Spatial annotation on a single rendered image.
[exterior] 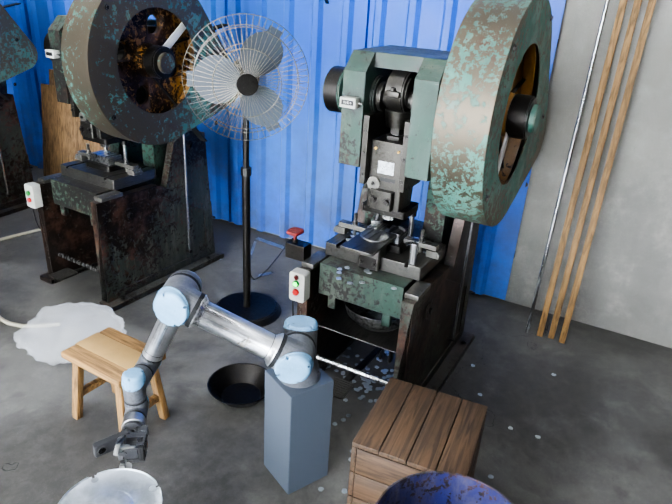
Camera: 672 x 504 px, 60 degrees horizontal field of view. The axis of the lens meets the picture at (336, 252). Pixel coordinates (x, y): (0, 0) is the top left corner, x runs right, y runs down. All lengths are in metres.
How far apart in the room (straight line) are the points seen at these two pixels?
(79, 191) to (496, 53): 2.37
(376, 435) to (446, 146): 0.99
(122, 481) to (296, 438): 0.59
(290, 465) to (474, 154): 1.26
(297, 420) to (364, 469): 0.28
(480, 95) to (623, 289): 2.02
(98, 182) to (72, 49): 0.82
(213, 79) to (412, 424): 1.70
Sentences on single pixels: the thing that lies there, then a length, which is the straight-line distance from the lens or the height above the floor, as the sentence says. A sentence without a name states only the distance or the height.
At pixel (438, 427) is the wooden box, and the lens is 2.14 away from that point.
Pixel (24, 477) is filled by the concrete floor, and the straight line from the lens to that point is 2.59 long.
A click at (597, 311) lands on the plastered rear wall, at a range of 3.71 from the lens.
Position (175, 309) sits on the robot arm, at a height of 0.80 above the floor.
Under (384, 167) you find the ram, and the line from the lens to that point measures 2.39.
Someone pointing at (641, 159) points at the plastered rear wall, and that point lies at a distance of 3.42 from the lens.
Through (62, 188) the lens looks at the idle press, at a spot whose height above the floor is 0.61.
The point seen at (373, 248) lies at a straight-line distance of 2.33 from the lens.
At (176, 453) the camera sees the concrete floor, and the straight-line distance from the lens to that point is 2.53.
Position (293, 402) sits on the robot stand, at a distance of 2.06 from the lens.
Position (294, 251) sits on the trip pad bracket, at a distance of 2.51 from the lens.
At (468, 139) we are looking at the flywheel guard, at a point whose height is 1.31.
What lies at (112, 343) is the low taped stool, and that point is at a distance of 2.60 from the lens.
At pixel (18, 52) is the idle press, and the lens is 4.81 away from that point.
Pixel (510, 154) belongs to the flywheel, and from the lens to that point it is 2.53.
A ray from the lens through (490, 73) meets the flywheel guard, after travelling 1.90.
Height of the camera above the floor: 1.72
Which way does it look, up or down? 24 degrees down
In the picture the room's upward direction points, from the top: 4 degrees clockwise
